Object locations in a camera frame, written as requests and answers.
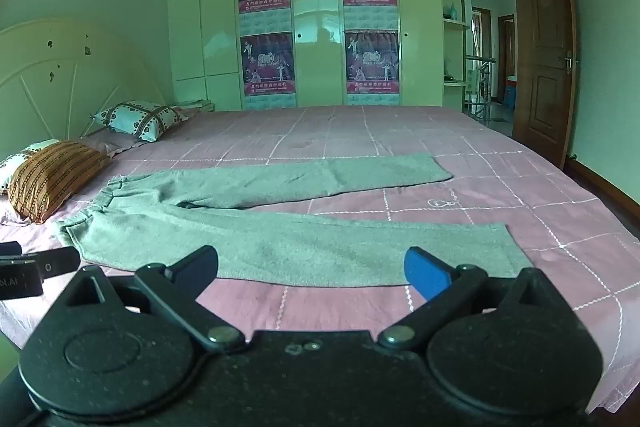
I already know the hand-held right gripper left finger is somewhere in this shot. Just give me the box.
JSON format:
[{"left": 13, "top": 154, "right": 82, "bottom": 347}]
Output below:
[{"left": 61, "top": 245, "right": 247, "bottom": 354}]

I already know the white patterned pillow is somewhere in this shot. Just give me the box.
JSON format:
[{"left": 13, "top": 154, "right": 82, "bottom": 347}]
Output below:
[{"left": 0, "top": 139, "right": 62, "bottom": 196}]

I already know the grey-green towel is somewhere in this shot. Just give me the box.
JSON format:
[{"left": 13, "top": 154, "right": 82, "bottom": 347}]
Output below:
[{"left": 59, "top": 152, "right": 536, "bottom": 289}]

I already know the cream headboard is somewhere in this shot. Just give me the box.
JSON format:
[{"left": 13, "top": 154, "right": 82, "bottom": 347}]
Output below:
[{"left": 0, "top": 18, "right": 174, "bottom": 158}]

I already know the plain pink pillow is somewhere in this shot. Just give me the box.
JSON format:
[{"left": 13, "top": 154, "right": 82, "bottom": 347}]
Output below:
[{"left": 79, "top": 127, "right": 151, "bottom": 158}]

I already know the teal patterned pillow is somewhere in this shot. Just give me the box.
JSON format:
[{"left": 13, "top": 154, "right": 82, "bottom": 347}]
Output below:
[{"left": 93, "top": 100, "right": 189, "bottom": 143}]

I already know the brown wooden door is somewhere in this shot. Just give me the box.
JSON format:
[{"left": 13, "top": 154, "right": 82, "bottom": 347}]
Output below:
[{"left": 512, "top": 0, "right": 582, "bottom": 171}]

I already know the bed with pink checked sheet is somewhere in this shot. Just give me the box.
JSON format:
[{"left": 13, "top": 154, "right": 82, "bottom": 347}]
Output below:
[{"left": 0, "top": 104, "right": 640, "bottom": 414}]

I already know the metal stair railing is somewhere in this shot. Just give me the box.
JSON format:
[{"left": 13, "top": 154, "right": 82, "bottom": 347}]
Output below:
[{"left": 464, "top": 54, "right": 497, "bottom": 124}]

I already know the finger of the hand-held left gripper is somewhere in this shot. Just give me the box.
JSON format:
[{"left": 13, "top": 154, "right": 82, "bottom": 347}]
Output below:
[{"left": 37, "top": 246, "right": 81, "bottom": 279}]

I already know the orange striped pillow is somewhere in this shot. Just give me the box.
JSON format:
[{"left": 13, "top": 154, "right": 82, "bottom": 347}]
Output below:
[{"left": 7, "top": 139, "right": 112, "bottom": 224}]

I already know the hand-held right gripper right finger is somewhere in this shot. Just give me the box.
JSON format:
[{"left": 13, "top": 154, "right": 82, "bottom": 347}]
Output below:
[{"left": 377, "top": 246, "right": 568, "bottom": 353}]

